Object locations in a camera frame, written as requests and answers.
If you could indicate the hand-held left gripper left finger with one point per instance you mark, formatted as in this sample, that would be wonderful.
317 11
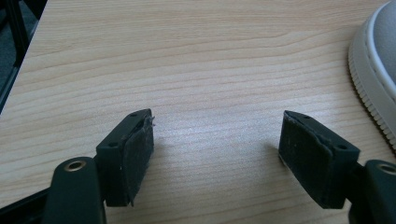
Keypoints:
124 161

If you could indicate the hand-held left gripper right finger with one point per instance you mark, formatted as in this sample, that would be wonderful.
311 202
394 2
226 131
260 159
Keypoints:
314 161

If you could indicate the grey and white shoe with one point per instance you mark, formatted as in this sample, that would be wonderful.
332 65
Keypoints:
375 65

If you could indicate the black metal stand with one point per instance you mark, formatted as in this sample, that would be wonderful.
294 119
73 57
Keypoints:
18 34

